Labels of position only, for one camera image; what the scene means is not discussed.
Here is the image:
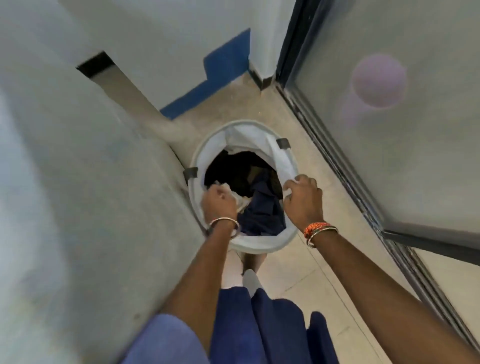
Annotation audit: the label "thin multicolour bangle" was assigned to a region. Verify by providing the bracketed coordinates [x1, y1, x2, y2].
[206, 217, 241, 240]

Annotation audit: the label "beaded green red bangle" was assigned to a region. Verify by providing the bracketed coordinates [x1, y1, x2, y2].
[306, 226, 340, 249]

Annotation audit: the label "navy blue clothes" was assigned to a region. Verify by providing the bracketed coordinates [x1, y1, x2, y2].
[204, 149, 288, 237]

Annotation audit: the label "person's left forearm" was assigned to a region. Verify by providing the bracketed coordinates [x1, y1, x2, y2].
[159, 224, 237, 353]

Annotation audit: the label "orange thread bracelet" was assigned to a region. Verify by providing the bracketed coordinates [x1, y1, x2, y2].
[302, 221, 333, 241]

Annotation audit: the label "person's right hand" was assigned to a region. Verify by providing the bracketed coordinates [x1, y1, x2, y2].
[281, 174, 325, 233]

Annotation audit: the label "person's bare foot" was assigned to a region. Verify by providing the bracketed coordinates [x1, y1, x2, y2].
[239, 251, 268, 275]

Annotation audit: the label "white blue washing machine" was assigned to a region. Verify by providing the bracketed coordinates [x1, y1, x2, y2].
[0, 0, 211, 364]

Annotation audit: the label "pink bucket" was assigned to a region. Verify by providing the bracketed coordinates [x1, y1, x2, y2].
[337, 53, 409, 128]

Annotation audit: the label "person's blue tunic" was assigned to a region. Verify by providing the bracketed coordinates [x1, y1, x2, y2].
[119, 286, 340, 364]

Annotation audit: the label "white garment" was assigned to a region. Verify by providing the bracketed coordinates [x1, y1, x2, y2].
[208, 179, 252, 211]

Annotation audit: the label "white trouser leg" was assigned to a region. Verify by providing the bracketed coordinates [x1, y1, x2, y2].
[241, 269, 265, 297]

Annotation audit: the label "person's right forearm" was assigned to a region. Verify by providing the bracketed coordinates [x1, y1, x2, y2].
[314, 230, 480, 364]

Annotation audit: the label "person's left hand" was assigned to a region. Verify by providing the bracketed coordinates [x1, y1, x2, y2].
[201, 183, 239, 226]

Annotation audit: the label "white round laundry hamper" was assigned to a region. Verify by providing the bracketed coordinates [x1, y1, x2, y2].
[186, 119, 301, 255]

